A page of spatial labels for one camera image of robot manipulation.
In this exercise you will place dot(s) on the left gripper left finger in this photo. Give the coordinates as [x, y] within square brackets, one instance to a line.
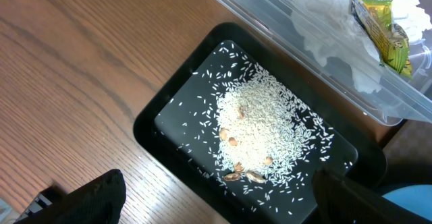
[100, 201]

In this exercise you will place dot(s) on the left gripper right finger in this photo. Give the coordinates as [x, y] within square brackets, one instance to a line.
[342, 200]

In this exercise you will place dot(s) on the dark blue plate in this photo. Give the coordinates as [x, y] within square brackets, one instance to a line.
[416, 199]

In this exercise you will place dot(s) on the pile of white rice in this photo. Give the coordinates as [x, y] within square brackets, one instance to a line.
[250, 134]

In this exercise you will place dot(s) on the green snack wrapper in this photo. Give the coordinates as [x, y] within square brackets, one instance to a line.
[376, 19]

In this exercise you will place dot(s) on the white napkin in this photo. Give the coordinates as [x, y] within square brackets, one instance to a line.
[336, 14]

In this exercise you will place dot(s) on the clear plastic waste bin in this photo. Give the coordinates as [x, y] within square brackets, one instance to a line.
[399, 98]

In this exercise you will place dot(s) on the black plastic tray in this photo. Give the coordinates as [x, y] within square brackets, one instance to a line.
[368, 168]

